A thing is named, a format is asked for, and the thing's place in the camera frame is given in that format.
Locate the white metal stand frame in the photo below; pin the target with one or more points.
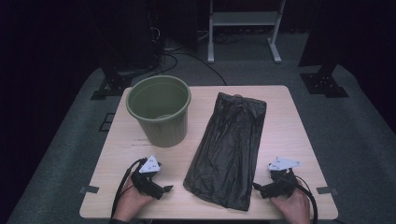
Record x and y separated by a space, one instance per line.
244 18

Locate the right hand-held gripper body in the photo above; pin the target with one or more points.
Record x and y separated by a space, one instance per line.
280 188

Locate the black plastic garbage bag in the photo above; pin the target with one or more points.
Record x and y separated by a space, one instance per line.
227 149

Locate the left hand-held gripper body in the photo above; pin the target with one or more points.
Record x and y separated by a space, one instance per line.
146 183

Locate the black metal stand base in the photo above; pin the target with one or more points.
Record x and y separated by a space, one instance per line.
323 84
112 84

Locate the green plastic trash can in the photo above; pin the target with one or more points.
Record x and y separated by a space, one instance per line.
162 130

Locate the dark square floor box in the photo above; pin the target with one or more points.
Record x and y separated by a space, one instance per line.
107 122

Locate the person's right hand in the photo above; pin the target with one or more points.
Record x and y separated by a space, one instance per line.
295 208

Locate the person's left hand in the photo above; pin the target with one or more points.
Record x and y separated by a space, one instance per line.
129 203

